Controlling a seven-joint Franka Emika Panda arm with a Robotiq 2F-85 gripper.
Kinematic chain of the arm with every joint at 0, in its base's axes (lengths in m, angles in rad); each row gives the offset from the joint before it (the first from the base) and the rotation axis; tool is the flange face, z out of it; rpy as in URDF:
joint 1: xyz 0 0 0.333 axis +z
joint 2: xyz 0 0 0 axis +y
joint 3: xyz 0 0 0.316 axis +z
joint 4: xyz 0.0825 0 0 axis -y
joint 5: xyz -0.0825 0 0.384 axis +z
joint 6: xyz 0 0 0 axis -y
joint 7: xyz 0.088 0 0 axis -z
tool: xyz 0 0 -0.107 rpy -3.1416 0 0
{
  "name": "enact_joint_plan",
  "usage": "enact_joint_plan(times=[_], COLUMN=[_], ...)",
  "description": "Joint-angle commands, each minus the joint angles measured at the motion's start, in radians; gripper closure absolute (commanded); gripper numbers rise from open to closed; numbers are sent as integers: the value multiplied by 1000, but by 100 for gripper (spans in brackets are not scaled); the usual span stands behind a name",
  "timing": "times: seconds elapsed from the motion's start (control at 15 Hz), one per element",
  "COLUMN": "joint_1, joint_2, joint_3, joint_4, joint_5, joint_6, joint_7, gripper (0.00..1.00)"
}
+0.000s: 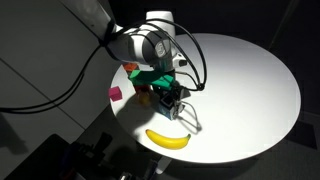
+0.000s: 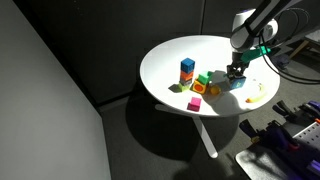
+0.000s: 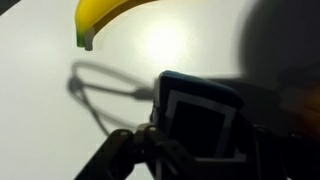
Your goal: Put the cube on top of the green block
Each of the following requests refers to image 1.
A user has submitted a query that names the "white table leg base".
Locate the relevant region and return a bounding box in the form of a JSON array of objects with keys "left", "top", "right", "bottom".
[{"left": 154, "top": 156, "right": 173, "bottom": 175}]

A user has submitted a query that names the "black clamp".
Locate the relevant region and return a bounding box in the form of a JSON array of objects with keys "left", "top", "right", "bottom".
[{"left": 88, "top": 132, "right": 114, "bottom": 166}]

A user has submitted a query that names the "yellow round toy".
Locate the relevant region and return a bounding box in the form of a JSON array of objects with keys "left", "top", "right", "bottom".
[{"left": 137, "top": 90, "right": 154, "bottom": 105}]

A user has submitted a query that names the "magenta cube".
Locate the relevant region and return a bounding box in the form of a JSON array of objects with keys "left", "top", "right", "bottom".
[{"left": 108, "top": 85, "right": 124, "bottom": 102}]

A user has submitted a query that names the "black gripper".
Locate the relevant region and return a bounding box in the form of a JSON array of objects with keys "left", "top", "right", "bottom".
[{"left": 169, "top": 83, "right": 188, "bottom": 116}]

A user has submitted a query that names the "plain orange block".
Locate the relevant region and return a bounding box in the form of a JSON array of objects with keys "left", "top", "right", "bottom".
[{"left": 122, "top": 62, "right": 140, "bottom": 73}]

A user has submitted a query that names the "yellow banana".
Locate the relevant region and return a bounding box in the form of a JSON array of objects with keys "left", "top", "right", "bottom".
[{"left": 145, "top": 128, "right": 193, "bottom": 151}]

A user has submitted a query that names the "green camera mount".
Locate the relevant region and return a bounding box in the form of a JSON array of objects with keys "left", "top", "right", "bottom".
[{"left": 128, "top": 69, "right": 176, "bottom": 90}]

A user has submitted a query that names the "black platform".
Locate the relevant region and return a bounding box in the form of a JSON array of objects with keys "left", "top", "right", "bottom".
[{"left": 3, "top": 133, "right": 88, "bottom": 180}]

